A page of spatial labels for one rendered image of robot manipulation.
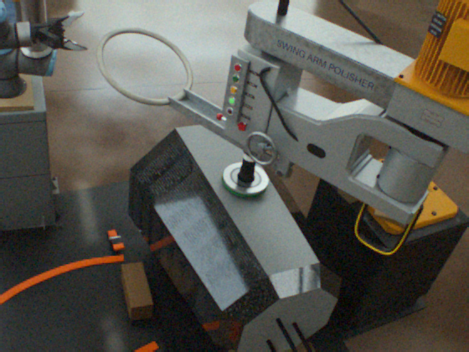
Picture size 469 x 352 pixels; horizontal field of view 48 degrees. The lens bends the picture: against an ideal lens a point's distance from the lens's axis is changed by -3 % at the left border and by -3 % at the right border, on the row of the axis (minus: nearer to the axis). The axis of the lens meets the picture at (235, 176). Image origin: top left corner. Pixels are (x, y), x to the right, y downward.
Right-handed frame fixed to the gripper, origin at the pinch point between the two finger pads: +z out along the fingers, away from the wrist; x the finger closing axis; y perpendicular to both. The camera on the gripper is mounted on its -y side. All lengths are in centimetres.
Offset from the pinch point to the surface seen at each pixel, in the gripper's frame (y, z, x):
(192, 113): 6, 44, 47
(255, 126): -26, 61, 35
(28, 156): 55, -34, 95
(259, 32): -22, 60, -5
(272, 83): -30, 65, 13
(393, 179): -74, 97, 31
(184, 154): 15, 44, 78
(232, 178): -15, 58, 71
